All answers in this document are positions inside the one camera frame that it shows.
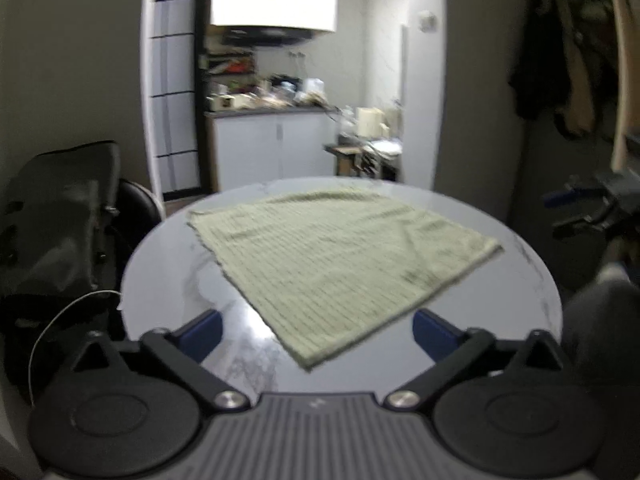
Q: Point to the pale yellow knitted towel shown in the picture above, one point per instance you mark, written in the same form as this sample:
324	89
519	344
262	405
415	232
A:
340	270

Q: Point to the cream countertop appliance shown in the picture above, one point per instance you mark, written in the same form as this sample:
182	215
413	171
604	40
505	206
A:
369	121

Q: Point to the black spice rack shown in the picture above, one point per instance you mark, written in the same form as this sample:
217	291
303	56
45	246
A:
230	67

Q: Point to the white light switch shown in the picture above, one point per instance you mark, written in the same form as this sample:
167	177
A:
427	21

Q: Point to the white kettle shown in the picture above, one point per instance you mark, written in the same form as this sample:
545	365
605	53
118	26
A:
313	87

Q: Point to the person's right forearm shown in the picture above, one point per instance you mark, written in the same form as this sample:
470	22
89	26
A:
605	320

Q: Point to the black-framed glass door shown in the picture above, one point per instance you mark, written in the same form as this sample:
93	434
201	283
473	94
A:
172	75

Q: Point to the dark grey bag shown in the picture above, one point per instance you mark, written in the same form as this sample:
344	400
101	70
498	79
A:
55	240

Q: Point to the dark brown chair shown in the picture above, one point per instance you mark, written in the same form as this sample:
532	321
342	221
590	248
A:
140	202

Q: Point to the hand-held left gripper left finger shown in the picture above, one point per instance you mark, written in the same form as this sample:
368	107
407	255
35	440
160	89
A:
202	332

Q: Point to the cream electric cooker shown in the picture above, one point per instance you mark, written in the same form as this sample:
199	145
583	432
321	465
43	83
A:
227	102

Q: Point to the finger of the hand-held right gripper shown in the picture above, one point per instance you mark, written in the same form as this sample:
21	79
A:
565	196
575	224

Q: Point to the pile of clear food bags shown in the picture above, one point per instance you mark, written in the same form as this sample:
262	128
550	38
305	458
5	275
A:
290	97

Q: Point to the white base cabinet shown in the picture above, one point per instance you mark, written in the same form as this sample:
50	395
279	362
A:
250	150

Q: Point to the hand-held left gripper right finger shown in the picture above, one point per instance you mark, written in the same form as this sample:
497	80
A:
432	332

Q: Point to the black range hood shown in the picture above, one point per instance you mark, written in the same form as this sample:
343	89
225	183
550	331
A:
265	36

